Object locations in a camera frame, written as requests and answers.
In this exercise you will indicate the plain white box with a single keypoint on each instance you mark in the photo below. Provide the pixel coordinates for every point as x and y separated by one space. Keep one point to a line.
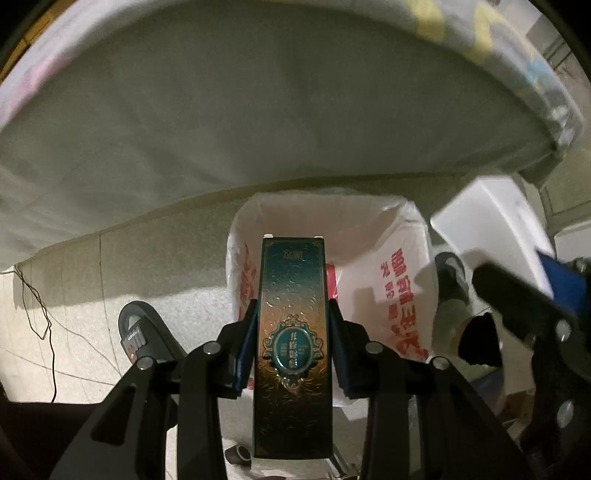
489 221

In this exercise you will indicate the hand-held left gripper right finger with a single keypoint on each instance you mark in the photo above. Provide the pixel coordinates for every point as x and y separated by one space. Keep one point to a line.
344 357

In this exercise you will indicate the metal chair leg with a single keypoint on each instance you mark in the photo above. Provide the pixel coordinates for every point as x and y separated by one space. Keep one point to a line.
344 468

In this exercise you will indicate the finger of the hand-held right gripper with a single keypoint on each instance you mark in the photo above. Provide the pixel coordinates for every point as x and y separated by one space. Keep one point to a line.
561 277
517 300

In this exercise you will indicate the bin with white plastic bag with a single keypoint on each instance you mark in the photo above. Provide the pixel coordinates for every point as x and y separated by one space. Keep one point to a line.
397 240

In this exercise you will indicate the teal and gold embossed box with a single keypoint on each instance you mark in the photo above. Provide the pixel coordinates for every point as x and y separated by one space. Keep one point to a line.
293 295

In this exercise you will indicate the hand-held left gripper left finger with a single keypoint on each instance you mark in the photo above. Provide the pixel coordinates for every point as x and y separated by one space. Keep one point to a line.
242 353

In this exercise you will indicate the dark cloth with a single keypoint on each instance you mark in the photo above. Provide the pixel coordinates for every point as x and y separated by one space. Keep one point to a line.
480 341

